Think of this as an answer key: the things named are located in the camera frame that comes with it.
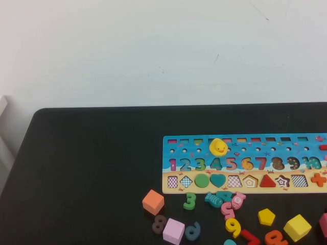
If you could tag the yellow wooden cube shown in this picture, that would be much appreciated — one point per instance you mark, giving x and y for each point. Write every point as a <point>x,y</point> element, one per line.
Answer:
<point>296,227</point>

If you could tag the teal heart puzzle piece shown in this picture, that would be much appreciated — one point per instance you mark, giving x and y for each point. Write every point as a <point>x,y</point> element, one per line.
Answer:
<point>218,180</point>

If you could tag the pink fish piece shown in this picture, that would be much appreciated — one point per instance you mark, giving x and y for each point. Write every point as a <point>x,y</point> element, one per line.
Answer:
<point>238,200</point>

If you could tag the teal rounded wooden piece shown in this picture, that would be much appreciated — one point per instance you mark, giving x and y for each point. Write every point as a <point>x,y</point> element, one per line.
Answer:
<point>230,242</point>

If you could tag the red triangle puzzle piece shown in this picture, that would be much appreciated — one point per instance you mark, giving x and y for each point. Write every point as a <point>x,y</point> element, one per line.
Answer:
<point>267,182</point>

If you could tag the green circle puzzle piece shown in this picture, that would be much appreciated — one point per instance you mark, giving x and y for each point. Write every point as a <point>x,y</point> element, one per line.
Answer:
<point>201,180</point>

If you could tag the pink number five piece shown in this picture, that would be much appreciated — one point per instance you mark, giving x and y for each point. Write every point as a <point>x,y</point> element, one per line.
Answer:
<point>226,208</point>

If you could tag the orange wooden cube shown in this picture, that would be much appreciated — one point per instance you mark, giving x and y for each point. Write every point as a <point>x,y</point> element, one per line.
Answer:
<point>152,201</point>

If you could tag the orange number eight piece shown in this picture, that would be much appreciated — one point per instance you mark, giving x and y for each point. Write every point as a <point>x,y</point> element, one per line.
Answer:
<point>277,238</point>

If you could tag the lilac wooden cube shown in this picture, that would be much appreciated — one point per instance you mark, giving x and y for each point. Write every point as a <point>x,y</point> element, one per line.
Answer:
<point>173,229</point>

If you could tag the brown number eight piece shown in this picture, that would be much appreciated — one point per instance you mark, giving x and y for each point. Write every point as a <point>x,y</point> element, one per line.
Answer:
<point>159,224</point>

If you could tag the orange plus puzzle piece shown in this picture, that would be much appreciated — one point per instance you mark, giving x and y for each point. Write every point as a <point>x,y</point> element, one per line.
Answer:
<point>318,179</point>

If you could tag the yellow number nine piece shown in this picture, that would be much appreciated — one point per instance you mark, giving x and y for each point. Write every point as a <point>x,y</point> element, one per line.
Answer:
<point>237,231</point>

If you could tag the green number three piece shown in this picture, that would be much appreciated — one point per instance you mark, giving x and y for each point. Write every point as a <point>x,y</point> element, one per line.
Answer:
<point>193,204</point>

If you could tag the yellow rubber duck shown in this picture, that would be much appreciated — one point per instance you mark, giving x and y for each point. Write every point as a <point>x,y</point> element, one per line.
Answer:
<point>217,148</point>

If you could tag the blue number six piece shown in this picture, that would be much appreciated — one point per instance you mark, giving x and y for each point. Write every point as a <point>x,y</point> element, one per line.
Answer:
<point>196,236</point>

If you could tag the red bar puzzle piece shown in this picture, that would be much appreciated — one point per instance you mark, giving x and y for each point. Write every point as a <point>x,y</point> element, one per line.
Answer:
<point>324,147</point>

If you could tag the yellow pentagon puzzle piece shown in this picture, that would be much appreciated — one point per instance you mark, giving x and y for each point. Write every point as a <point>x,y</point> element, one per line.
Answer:
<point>266,216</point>

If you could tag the teal number four piece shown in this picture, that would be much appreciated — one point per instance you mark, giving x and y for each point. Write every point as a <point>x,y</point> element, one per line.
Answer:
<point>227,196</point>

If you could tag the teal striped fish piece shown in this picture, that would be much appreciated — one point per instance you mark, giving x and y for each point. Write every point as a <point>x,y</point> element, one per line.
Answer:
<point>213,200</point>

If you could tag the red number seven piece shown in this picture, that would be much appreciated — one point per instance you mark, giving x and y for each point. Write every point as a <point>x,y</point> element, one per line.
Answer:
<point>246,233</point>

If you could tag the blue wooden number puzzle board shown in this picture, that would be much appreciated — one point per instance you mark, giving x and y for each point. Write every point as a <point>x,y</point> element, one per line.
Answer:
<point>281,156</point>

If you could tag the magenta wooden block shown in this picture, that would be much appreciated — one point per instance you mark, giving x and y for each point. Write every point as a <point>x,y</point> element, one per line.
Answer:
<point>324,224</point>

